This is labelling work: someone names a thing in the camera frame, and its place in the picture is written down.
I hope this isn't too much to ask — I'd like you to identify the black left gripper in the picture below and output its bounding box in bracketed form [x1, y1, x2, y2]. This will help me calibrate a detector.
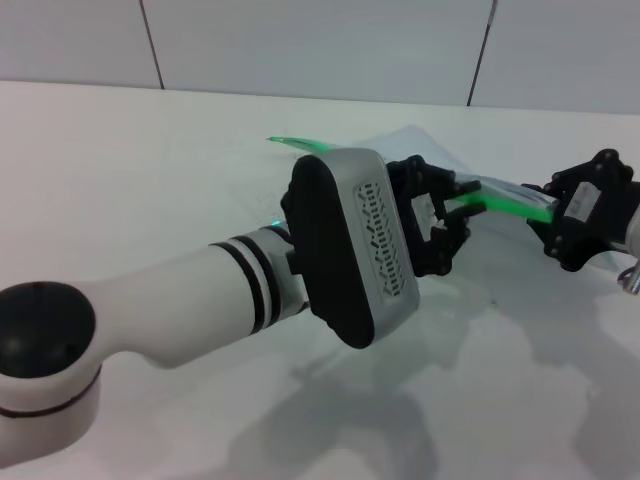
[382, 153, 486, 277]

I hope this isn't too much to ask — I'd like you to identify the clear green-zip document bag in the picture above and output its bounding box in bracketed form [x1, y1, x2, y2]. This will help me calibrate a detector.
[264, 123, 622, 274]

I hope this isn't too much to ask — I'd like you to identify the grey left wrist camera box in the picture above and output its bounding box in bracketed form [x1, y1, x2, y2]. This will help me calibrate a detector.
[288, 147, 421, 350]

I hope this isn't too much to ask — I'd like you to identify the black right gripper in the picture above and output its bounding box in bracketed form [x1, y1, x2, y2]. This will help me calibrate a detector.
[527, 147, 636, 273]

